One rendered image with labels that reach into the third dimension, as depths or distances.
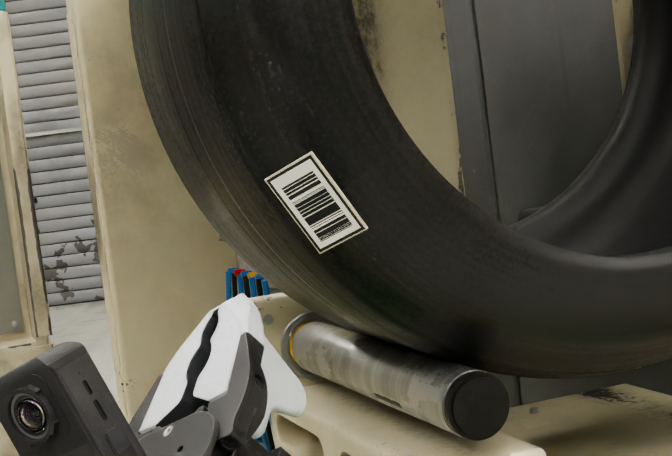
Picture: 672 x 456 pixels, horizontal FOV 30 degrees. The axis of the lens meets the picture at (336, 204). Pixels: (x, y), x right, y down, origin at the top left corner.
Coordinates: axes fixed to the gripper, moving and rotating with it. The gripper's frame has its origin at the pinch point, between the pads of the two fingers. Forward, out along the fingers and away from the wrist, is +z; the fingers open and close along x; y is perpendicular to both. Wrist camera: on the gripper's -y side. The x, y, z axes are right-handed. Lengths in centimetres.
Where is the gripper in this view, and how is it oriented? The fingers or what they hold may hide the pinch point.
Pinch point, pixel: (225, 307)
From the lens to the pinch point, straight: 67.0
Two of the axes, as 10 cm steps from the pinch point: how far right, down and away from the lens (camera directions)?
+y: 6.4, 6.4, 4.2
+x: 7.5, -4.1, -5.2
